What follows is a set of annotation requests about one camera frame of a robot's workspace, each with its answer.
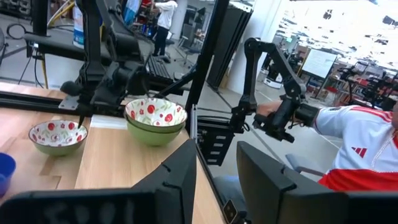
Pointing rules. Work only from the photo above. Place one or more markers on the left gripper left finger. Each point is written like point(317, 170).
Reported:
point(155, 202)

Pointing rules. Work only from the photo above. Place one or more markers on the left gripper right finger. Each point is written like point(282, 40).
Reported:
point(273, 202)

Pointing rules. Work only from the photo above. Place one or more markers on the floral bowl green exterior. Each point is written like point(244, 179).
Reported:
point(152, 138)
point(155, 113)
point(57, 137)

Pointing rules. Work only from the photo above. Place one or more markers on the blue plastic mini bowl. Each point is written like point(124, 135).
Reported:
point(6, 168)

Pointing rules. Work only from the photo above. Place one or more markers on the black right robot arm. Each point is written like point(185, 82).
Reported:
point(93, 46)

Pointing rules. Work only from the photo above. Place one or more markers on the black vented control box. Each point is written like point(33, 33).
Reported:
point(214, 140)

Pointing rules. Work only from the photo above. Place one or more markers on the person's hand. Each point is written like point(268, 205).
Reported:
point(267, 109)

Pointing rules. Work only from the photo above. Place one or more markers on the person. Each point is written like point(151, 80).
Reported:
point(166, 15)
point(357, 140)

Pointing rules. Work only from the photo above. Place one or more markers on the black keyboard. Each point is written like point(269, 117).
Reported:
point(158, 70)

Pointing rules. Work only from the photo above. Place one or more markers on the white board screen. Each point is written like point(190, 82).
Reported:
point(318, 62)

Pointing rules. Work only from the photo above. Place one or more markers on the black folding partition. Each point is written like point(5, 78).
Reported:
point(233, 37)

